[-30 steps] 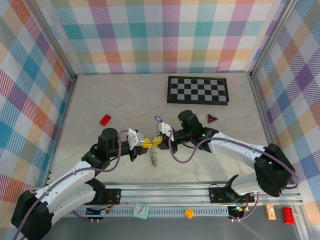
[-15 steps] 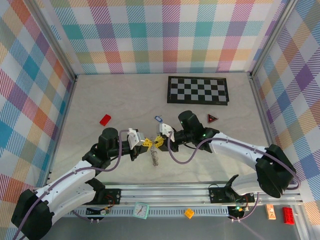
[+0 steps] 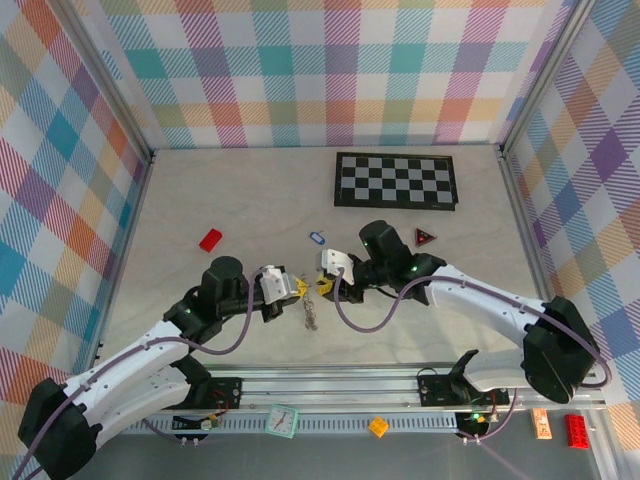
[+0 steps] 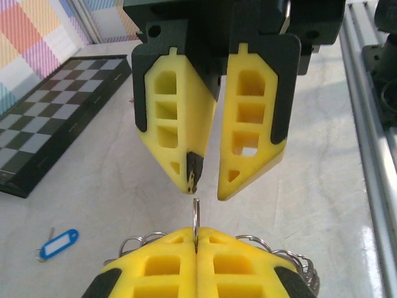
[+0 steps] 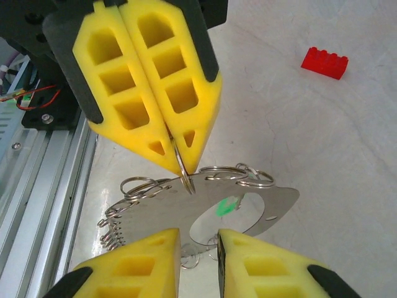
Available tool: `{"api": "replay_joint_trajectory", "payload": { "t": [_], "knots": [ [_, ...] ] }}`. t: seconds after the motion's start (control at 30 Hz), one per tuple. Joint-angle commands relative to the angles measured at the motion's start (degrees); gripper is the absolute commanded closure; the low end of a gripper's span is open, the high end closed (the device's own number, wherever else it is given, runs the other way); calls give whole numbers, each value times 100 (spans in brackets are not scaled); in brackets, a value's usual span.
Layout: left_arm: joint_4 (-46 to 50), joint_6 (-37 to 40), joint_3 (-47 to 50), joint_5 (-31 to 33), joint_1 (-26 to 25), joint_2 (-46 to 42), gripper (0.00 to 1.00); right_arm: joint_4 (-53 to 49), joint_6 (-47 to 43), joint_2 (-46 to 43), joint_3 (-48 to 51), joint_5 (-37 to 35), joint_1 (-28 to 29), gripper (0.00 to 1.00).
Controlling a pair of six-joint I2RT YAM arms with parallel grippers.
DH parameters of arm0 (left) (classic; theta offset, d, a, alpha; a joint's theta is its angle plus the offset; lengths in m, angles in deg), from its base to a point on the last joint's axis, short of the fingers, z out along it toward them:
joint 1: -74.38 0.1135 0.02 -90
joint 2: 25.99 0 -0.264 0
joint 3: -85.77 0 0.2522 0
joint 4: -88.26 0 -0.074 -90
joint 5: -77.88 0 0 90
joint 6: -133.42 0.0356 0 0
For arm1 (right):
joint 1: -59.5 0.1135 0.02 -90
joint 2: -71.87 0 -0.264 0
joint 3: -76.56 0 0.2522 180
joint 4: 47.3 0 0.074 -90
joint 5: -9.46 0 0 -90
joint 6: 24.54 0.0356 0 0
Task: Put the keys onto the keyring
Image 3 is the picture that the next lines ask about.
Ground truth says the metal keyring bunch with keys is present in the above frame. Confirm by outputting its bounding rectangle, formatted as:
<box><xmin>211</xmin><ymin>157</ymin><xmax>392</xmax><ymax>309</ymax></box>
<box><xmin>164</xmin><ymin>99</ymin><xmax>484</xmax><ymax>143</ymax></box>
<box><xmin>299</xmin><ymin>287</ymin><xmax>320</xmax><ymax>331</ymax></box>

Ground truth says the small red toy brick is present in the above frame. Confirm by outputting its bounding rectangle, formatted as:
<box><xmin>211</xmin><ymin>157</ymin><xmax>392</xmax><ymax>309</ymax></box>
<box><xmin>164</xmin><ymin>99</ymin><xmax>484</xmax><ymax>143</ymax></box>
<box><xmin>198</xmin><ymin>228</ymin><xmax>224</xmax><ymax>253</ymax></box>

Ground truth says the black white chessboard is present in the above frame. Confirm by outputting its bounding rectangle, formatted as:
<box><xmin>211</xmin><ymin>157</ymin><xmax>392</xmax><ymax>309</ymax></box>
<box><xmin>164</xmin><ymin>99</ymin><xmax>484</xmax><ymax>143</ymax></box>
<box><xmin>333</xmin><ymin>151</ymin><xmax>460</xmax><ymax>213</ymax></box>

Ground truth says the mint green alarm clock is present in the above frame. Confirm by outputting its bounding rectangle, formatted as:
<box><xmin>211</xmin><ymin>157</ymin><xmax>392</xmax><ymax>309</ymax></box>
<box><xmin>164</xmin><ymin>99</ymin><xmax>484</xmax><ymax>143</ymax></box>
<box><xmin>265</xmin><ymin>403</ymin><xmax>300</xmax><ymax>440</ymax></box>

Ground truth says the large red toy brick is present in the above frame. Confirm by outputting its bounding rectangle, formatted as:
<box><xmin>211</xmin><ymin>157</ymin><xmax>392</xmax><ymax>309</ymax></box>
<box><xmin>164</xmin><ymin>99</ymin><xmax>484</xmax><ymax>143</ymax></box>
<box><xmin>564</xmin><ymin>413</ymin><xmax>591</xmax><ymax>448</ymax></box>

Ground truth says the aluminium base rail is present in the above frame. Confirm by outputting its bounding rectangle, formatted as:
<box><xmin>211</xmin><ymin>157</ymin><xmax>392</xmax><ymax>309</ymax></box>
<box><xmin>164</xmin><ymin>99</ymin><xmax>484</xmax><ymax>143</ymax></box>
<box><xmin>199</xmin><ymin>367</ymin><xmax>606</xmax><ymax>414</ymax></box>

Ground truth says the aluminium frame side bar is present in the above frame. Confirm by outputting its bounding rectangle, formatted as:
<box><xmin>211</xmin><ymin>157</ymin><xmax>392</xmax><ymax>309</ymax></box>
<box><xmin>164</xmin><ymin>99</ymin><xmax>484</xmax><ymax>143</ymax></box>
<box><xmin>497</xmin><ymin>144</ymin><xmax>619</xmax><ymax>480</ymax></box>
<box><xmin>89</xmin><ymin>149</ymin><xmax>157</xmax><ymax>359</ymax></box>

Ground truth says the grey slotted cable duct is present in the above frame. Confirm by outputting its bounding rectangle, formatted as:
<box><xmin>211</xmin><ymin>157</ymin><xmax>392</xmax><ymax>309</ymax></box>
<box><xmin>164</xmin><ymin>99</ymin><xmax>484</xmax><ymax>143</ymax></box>
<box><xmin>122</xmin><ymin>413</ymin><xmax>461</xmax><ymax>435</ymax></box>

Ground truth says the small wired connector module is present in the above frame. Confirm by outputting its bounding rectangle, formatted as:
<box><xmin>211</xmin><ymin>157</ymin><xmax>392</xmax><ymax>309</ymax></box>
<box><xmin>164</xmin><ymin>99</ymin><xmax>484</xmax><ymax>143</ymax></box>
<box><xmin>172</xmin><ymin>412</ymin><xmax>221</xmax><ymax>432</ymax></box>
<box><xmin>453</xmin><ymin>410</ymin><xmax>490</xmax><ymax>437</ymax></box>

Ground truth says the thin purple cable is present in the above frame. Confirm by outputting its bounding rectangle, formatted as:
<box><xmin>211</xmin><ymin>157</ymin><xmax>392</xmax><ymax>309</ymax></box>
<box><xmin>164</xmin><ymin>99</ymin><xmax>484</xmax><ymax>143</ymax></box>
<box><xmin>137</xmin><ymin>412</ymin><xmax>201</xmax><ymax>446</ymax></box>
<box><xmin>462</xmin><ymin>392</ymin><xmax>531</xmax><ymax>480</ymax></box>

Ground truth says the aluminium frame post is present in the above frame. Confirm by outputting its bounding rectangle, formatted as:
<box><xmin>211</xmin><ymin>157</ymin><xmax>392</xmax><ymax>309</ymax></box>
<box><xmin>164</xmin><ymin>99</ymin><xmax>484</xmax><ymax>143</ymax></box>
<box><xmin>58</xmin><ymin>0</ymin><xmax>156</xmax><ymax>164</ymax></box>
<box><xmin>497</xmin><ymin>0</ymin><xmax>596</xmax><ymax>159</ymax></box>

